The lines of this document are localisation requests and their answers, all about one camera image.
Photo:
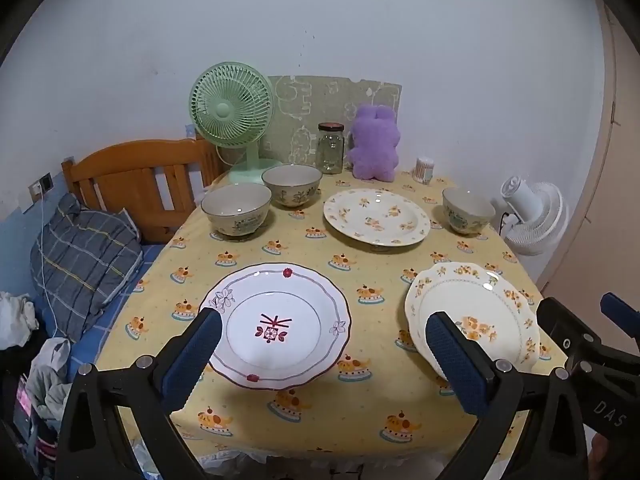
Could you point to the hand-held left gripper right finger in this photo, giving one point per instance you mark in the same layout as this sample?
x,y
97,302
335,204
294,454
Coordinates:
x,y
455,360

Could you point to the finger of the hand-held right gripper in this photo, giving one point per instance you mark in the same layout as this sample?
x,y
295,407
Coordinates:
x,y
565,327
622,310

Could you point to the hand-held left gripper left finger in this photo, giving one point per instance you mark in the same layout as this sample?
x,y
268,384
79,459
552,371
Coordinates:
x,y
195,355

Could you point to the scalloped yellow floral plate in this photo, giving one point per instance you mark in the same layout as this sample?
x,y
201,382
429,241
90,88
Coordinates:
x,y
480,300

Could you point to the white plate with red pattern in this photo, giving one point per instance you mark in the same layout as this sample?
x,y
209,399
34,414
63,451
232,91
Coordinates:
x,y
280,310

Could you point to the floral ceramic bowl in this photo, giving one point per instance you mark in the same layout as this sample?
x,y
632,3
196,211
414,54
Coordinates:
x,y
235,222
465,222
292,195

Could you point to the round yellow floral plate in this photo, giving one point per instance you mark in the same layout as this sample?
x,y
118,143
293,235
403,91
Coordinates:
x,y
375,215

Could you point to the blue plaid bed sheet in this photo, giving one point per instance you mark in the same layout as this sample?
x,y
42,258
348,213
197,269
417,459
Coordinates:
x,y
115,310

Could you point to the white fan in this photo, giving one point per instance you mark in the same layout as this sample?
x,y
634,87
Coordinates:
x,y
537,220

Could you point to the grey plaid pillow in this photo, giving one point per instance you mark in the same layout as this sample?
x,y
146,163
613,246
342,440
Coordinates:
x,y
85,260

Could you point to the grey crumpled clothing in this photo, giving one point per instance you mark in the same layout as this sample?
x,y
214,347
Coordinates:
x,y
50,380

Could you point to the yellow printed tablecloth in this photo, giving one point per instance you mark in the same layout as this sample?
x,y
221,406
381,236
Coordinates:
x,y
310,260

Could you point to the beige wooden door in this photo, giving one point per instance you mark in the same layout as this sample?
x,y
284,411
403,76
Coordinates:
x,y
615,160

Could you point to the white crumpled cloth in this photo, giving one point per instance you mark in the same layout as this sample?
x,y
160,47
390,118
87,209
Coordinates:
x,y
17,320

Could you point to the dark clothing pile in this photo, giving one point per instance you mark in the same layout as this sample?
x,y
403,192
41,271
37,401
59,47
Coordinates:
x,y
25,435

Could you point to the cotton swab container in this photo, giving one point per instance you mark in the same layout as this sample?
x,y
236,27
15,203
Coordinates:
x,y
423,170

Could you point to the wooden chair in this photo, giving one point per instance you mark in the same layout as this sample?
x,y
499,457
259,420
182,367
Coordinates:
x,y
115,170

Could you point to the purple plush toy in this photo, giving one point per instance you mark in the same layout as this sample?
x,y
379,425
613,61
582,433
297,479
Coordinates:
x,y
372,145

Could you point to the glass jar with dark lid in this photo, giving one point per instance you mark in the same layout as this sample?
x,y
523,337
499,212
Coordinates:
x,y
330,152

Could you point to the green desk fan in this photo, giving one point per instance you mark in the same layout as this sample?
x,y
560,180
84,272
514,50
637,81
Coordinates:
x,y
230,110

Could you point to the wall socket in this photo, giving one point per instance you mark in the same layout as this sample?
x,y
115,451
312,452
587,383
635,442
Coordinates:
x,y
41,186

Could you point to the grey-green patterned wall mat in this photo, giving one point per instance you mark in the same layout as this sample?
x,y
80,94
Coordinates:
x,y
325,100

